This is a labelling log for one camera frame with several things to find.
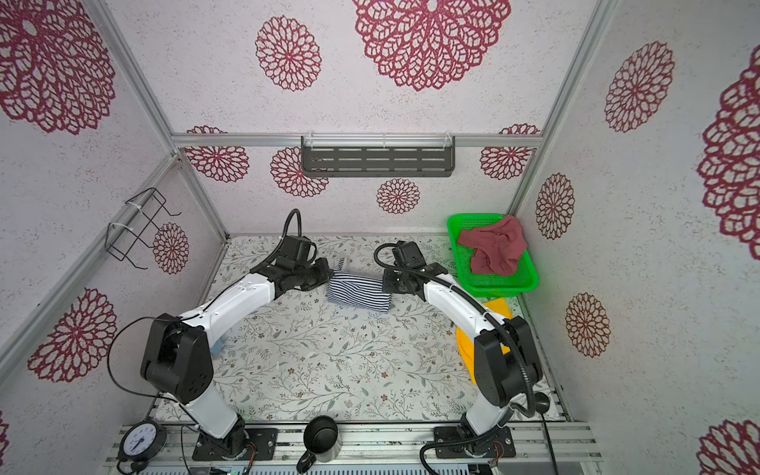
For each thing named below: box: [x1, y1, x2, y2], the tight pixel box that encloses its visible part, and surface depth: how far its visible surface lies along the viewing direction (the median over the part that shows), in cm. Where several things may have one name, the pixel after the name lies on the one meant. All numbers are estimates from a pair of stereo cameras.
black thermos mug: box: [295, 414, 344, 475], surface depth 71 cm
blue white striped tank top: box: [327, 270, 392, 312], surface depth 92 cm
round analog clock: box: [117, 419, 168, 473], surface depth 73 cm
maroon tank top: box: [457, 215, 528, 278], surface depth 112 cm
